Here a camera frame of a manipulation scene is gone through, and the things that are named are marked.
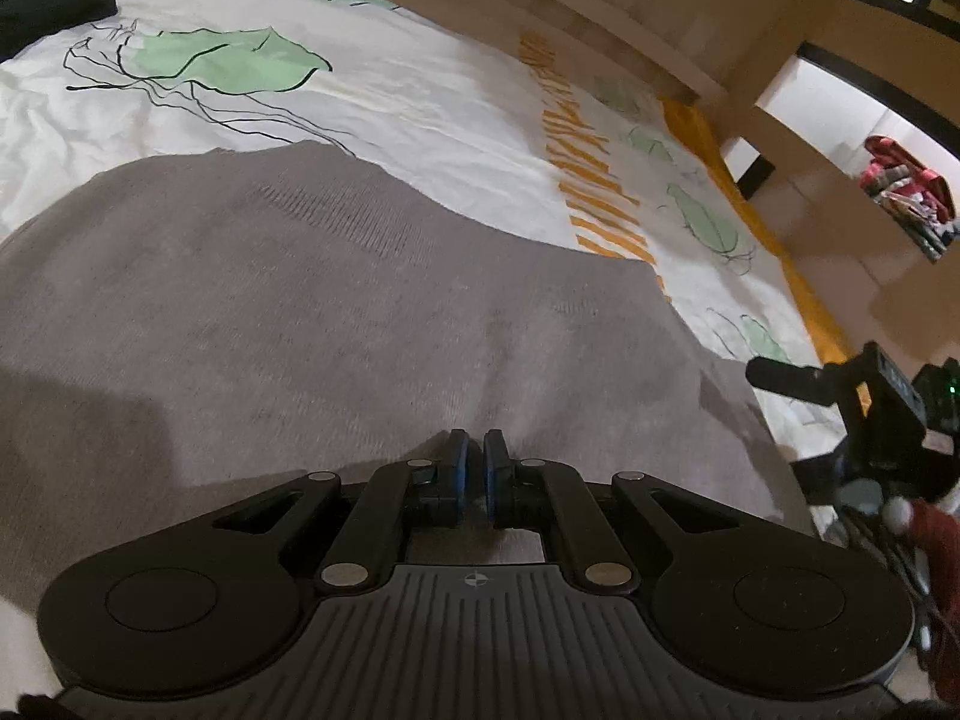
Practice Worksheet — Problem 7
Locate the black folded garment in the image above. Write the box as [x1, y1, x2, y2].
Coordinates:
[0, 0, 119, 63]

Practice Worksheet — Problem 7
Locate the grey knit hoodie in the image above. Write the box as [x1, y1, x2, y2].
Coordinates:
[0, 141, 817, 610]

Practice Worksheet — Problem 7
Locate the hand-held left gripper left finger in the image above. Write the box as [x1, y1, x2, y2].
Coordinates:
[213, 429, 472, 590]

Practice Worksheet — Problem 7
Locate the pile of colourful clothes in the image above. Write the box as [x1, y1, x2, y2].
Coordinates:
[862, 133, 960, 265]

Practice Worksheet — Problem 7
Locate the white leaf print blanket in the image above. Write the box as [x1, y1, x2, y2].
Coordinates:
[0, 0, 871, 698]

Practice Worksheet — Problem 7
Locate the wooden shelf unit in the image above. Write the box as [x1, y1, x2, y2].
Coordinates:
[720, 0, 960, 391]

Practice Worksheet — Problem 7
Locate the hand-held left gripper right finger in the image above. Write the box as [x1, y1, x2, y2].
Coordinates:
[482, 429, 742, 590]

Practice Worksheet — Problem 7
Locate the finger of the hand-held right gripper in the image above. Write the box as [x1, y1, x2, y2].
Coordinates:
[786, 457, 845, 500]
[746, 355, 850, 404]

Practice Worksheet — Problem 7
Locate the person's right forearm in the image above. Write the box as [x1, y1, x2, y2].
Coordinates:
[906, 499, 960, 700]

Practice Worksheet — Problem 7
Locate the wooden bed headboard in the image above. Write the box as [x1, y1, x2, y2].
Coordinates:
[247, 0, 815, 107]

